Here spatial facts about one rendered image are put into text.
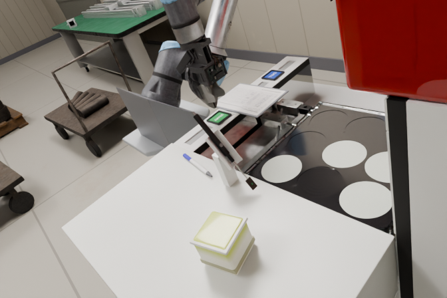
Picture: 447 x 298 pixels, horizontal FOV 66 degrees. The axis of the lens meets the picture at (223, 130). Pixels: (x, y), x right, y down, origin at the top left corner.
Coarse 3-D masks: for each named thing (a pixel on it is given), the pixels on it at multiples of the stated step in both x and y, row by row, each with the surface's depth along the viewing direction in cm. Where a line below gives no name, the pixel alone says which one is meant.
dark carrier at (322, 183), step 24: (312, 120) 98; (336, 120) 94; (360, 120) 91; (384, 120) 88; (288, 144) 92; (312, 144) 89; (384, 144) 81; (312, 168) 82; (336, 168) 79; (360, 168) 77; (312, 192) 76; (336, 192) 74; (384, 216) 65
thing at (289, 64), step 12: (288, 60) 121; (300, 60) 118; (288, 72) 114; (264, 84) 112; (204, 120) 104; (228, 120) 100; (192, 132) 101; (204, 132) 99; (180, 144) 97; (192, 144) 95
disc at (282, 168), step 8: (272, 160) 89; (280, 160) 88; (288, 160) 87; (296, 160) 86; (264, 168) 87; (272, 168) 86; (280, 168) 85; (288, 168) 84; (296, 168) 83; (264, 176) 85; (272, 176) 84; (280, 176) 83; (288, 176) 82
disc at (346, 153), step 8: (336, 144) 86; (344, 144) 85; (352, 144) 84; (360, 144) 83; (328, 152) 85; (336, 152) 84; (344, 152) 83; (352, 152) 82; (360, 152) 81; (328, 160) 82; (336, 160) 81; (344, 160) 81; (352, 160) 80; (360, 160) 79
